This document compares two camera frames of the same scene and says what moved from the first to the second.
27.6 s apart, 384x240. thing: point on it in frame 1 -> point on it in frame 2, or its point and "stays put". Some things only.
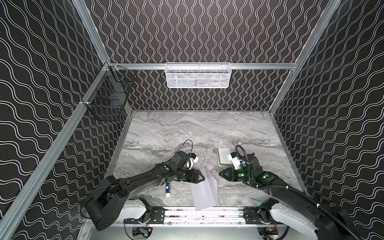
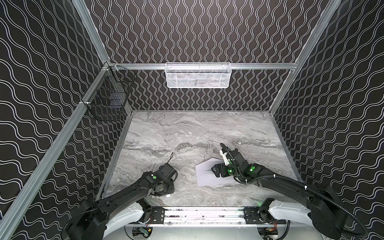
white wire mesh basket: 198,75 stays put
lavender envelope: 205,192 -> 206,177
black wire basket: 107,101 stays put
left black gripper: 189,174 -> 167,171
